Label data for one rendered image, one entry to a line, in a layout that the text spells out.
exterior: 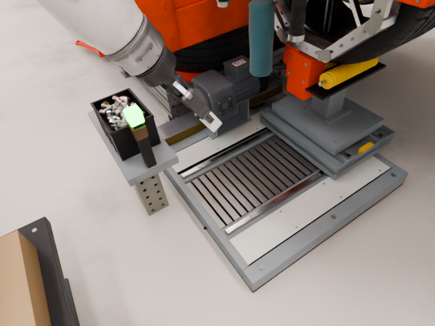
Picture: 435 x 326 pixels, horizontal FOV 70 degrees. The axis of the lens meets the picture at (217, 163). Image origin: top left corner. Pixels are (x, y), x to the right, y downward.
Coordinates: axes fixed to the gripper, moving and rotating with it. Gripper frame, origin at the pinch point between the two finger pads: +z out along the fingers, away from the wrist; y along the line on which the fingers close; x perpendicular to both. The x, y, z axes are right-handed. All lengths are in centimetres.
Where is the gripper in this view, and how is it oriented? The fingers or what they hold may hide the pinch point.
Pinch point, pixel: (208, 118)
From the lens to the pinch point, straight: 69.2
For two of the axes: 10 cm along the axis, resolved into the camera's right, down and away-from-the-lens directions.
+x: 6.7, -7.4, -0.4
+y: 5.5, 5.2, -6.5
